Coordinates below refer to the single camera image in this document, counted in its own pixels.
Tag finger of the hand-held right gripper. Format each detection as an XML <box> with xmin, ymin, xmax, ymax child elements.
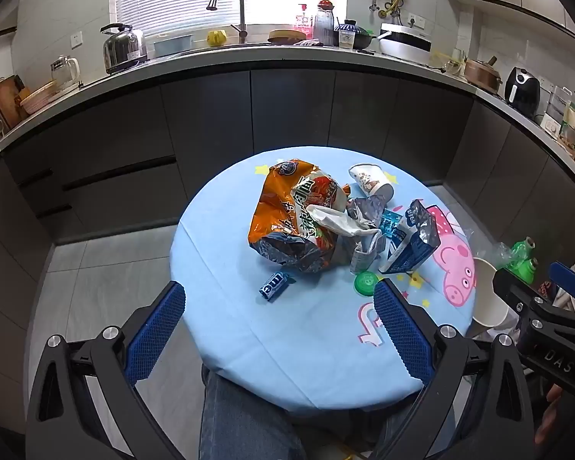
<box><xmin>493</xmin><ymin>267</ymin><xmax>575</xmax><ymax>334</ymax></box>
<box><xmin>549</xmin><ymin>261</ymin><xmax>575</xmax><ymax>314</ymax></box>

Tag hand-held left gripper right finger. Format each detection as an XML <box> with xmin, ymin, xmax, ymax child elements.
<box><xmin>371</xmin><ymin>279</ymin><xmax>537</xmax><ymax>460</ymax></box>

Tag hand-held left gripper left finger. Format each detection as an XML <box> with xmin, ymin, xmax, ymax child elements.
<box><xmin>26</xmin><ymin>280</ymin><xmax>187</xmax><ymax>460</ymax></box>

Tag white paper bucket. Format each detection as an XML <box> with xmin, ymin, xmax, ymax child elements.
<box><xmin>472</xmin><ymin>257</ymin><xmax>511</xmax><ymax>329</ymax></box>

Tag green bottle cap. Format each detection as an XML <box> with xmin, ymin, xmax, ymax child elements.
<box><xmin>355</xmin><ymin>271</ymin><xmax>378</xmax><ymax>295</ymax></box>

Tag blue white milk carton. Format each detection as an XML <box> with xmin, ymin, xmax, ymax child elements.
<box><xmin>378</xmin><ymin>200</ymin><xmax>440</xmax><ymax>275</ymax></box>

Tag small grey drink carton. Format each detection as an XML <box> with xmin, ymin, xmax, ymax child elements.
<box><xmin>351</xmin><ymin>235</ymin><xmax>383</xmax><ymax>275</ymax></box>

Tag teal snack wrapper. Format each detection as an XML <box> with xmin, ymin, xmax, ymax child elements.
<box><xmin>378</xmin><ymin>208</ymin><xmax>404</xmax><ymax>237</ymax></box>

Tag blue candy roll wrapper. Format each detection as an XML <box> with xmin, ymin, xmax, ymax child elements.
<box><xmin>259</xmin><ymin>272</ymin><xmax>295</xmax><ymax>303</ymax></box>

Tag silver foil wrapper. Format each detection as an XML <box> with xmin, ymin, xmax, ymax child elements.
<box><xmin>347</xmin><ymin>196</ymin><xmax>389</xmax><ymax>226</ymax></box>

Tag red green noodle packet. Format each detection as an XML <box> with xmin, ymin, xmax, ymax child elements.
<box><xmin>291</xmin><ymin>175</ymin><xmax>350</xmax><ymax>269</ymax></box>

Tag white printed paper cup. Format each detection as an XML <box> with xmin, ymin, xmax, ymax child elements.
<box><xmin>348</xmin><ymin>163</ymin><xmax>394</xmax><ymax>202</ymax></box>

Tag orange snack bag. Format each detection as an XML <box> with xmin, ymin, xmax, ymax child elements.
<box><xmin>248</xmin><ymin>158</ymin><xmax>338</xmax><ymax>275</ymax></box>

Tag person's right hand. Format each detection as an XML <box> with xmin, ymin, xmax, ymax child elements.
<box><xmin>535</xmin><ymin>387</ymin><xmax>565</xmax><ymax>446</ymax></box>

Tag green plastic bottle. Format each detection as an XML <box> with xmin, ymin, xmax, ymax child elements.
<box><xmin>508</xmin><ymin>237</ymin><xmax>537</xmax><ymax>269</ymax></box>
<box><xmin>517</xmin><ymin>258</ymin><xmax>540</xmax><ymax>284</ymax></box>

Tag clear plastic bag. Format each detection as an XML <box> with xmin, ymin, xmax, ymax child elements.
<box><xmin>474</xmin><ymin>243</ymin><xmax>516</xmax><ymax>270</ymax></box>

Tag person's right jeans leg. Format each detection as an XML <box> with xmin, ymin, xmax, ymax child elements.
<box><xmin>364</xmin><ymin>407</ymin><xmax>422</xmax><ymax>460</ymax></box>

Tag person's jeans leg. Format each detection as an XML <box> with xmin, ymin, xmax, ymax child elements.
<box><xmin>199</xmin><ymin>371</ymin><xmax>312</xmax><ymax>460</ymax></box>
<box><xmin>364</xmin><ymin>407</ymin><xmax>422</xmax><ymax>460</ymax></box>

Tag person's left jeans leg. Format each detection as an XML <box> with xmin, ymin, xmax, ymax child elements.
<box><xmin>199</xmin><ymin>371</ymin><xmax>312</xmax><ymax>460</ymax></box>

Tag white food steamer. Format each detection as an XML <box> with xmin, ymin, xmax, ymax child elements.
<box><xmin>541</xmin><ymin>86</ymin><xmax>575</xmax><ymax>141</ymax></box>

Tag black air fryer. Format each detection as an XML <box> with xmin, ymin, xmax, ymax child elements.
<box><xmin>504</xmin><ymin>67</ymin><xmax>541</xmax><ymax>116</ymax></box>

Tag copper pot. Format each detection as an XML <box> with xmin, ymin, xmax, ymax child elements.
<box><xmin>462</xmin><ymin>56</ymin><xmax>503</xmax><ymax>95</ymax></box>

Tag clear glass bowl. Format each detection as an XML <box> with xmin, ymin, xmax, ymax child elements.
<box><xmin>434</xmin><ymin>48</ymin><xmax>465</xmax><ymax>77</ymax></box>

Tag grey kitchen counter cabinets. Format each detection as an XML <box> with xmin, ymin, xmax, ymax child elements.
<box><xmin>0</xmin><ymin>41</ymin><xmax>575</xmax><ymax>327</ymax></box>

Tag white electric cooker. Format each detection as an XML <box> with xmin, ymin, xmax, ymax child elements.
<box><xmin>378</xmin><ymin>22</ymin><xmax>433</xmax><ymax>57</ymax></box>

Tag wooden cutting board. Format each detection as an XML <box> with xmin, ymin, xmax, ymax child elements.
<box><xmin>0</xmin><ymin>75</ymin><xmax>30</xmax><ymax>126</ymax></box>

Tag glass teapot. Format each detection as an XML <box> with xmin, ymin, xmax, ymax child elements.
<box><xmin>51</xmin><ymin>55</ymin><xmax>81</xmax><ymax>85</ymax></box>

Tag steel kettle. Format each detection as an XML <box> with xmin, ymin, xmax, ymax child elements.
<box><xmin>100</xmin><ymin>22</ymin><xmax>147</xmax><ymax>71</ymax></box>

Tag light blue basin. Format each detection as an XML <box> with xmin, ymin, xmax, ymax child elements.
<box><xmin>152</xmin><ymin>33</ymin><xmax>195</xmax><ymax>56</ymax></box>

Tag dark blue casserole pot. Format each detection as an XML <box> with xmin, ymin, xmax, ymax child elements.
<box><xmin>335</xmin><ymin>19</ymin><xmax>377</xmax><ymax>51</ymax></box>

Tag glass jar red lid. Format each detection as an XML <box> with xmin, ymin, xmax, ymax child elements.
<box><xmin>313</xmin><ymin>0</ymin><xmax>336</xmax><ymax>46</ymax></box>

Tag yellow brown bowl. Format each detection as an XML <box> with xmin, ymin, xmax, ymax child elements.
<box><xmin>267</xmin><ymin>29</ymin><xmax>304</xmax><ymax>45</ymax></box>

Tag pink soap bottle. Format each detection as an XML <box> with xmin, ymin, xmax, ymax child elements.
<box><xmin>294</xmin><ymin>4</ymin><xmax>314</xmax><ymax>39</ymax></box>

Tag steel kitchen faucet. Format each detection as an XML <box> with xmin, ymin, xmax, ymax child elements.
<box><xmin>206</xmin><ymin>0</ymin><xmax>249</xmax><ymax>44</ymax></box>

